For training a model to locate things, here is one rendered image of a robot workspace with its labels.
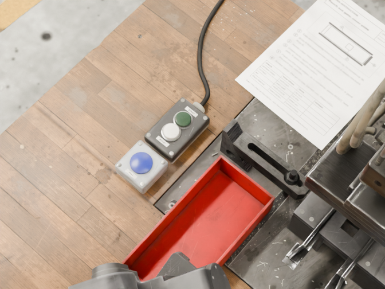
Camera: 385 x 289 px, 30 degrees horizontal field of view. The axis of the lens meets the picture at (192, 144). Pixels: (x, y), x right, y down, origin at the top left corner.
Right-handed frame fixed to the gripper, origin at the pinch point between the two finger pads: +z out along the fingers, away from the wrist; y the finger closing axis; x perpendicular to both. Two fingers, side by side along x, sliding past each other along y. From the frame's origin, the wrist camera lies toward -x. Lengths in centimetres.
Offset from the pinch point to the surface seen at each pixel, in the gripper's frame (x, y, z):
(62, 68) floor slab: 96, -13, 117
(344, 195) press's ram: -8.6, 21.6, 8.2
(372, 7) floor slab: 32, 62, 163
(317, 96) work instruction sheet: 8, 30, 40
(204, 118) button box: 20.4, 15.4, 28.0
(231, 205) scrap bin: 7.0, 6.3, 26.1
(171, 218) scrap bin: 12.9, -0.5, 19.5
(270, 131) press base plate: 10.6, 19.9, 34.5
